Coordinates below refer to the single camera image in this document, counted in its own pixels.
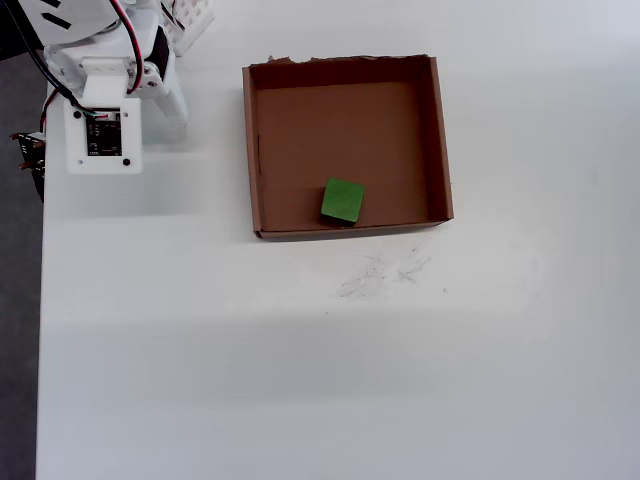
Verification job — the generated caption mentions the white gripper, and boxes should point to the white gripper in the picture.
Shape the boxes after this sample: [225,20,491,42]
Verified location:
[43,22,190,136]

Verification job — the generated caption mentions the green cube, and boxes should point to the green cube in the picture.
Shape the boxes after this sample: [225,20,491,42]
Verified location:
[319,176,367,228]

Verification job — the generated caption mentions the brown cardboard box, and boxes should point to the brown cardboard box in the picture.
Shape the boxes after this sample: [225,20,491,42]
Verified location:
[241,53,456,244]

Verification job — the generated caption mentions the black circuit board strip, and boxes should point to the black circuit board strip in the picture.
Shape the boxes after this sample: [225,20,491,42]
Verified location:
[9,129,49,202]

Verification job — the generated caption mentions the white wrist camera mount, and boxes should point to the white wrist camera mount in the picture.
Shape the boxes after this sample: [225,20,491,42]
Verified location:
[64,57,144,176]

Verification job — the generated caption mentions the red black servo wire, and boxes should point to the red black servo wire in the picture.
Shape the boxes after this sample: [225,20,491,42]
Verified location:
[110,0,147,95]

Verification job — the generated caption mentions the black camera cable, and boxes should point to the black camera cable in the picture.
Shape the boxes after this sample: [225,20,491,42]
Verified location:
[4,0,96,115]

